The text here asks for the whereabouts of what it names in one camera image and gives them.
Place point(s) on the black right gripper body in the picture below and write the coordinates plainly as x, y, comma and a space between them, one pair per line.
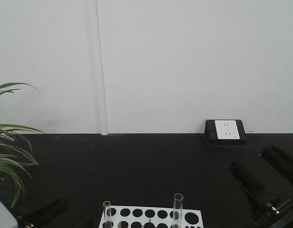
281, 217

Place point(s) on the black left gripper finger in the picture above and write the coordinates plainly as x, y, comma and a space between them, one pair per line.
44, 215

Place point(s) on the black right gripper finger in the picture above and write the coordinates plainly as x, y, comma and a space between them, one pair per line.
260, 200
280, 160

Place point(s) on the short clear test tube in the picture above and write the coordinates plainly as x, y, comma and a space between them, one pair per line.
107, 214

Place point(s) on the tall clear test tube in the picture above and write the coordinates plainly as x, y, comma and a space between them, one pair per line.
177, 210

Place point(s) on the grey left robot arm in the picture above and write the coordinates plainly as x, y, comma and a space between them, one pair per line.
7, 220

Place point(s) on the green spider plant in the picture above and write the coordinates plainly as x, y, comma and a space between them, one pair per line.
16, 152

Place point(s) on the white test tube rack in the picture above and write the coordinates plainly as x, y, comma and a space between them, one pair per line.
151, 217

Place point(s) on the black white power socket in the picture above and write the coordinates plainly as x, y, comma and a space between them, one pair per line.
225, 132

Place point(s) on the white wall cable duct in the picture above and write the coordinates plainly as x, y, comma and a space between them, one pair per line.
100, 79

